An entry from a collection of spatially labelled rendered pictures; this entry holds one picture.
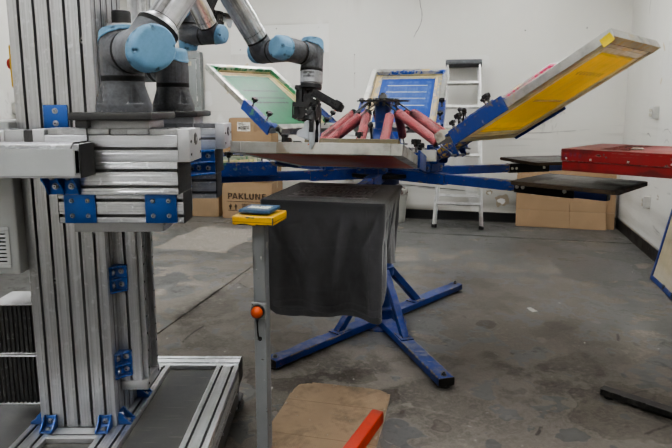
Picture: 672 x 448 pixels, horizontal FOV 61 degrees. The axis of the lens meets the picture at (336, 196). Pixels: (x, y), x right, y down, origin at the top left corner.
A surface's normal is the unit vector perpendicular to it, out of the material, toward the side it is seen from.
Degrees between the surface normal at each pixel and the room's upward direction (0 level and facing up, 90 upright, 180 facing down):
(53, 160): 90
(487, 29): 90
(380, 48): 90
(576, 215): 73
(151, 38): 96
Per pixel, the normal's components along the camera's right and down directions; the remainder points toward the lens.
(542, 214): -0.22, -0.11
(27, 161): 0.00, 0.15
